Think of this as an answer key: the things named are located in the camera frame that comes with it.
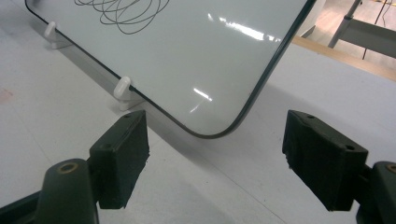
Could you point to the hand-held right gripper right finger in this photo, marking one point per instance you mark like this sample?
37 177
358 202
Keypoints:
323 161

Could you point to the grey metal desk frame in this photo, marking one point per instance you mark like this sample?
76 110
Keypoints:
367 37

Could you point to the wooden table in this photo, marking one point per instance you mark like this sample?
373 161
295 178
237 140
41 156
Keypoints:
348 59

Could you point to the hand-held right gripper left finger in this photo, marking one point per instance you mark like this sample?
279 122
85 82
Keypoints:
120 161

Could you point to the white whiteboard with black rim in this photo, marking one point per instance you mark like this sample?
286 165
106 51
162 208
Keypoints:
186 62

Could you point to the white table cover sheet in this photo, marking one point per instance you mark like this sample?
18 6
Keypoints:
56 124

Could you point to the white whiteboard stand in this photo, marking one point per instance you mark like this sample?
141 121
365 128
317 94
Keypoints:
122 89

